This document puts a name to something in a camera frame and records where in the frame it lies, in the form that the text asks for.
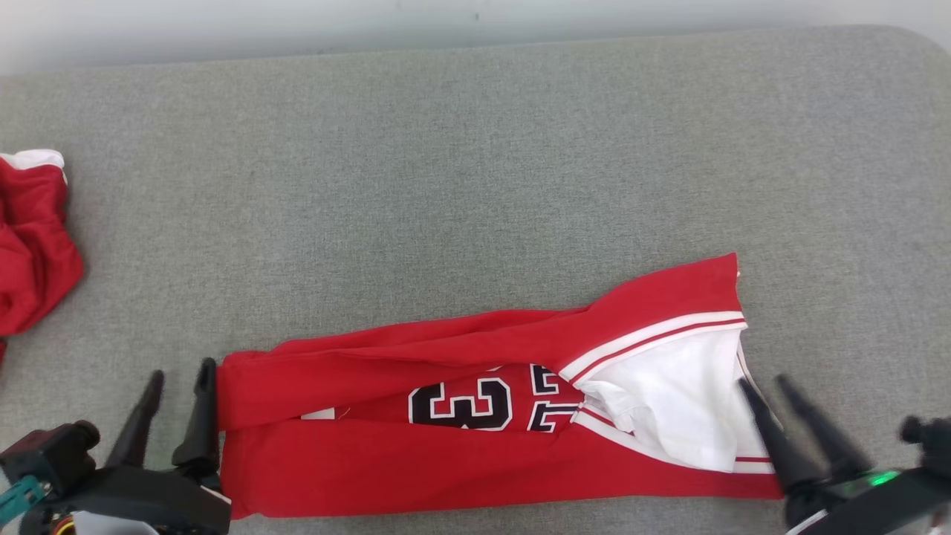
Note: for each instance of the red shorts with white stripe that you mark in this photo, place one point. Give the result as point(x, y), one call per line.
point(33, 253)

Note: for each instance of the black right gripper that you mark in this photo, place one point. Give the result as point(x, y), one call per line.
point(891, 509)

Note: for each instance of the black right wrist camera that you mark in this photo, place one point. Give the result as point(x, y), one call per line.
point(932, 446)

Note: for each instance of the red basketball jersey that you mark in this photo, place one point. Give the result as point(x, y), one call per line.
point(371, 461)

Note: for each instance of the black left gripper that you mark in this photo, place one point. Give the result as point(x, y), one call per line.
point(163, 501)

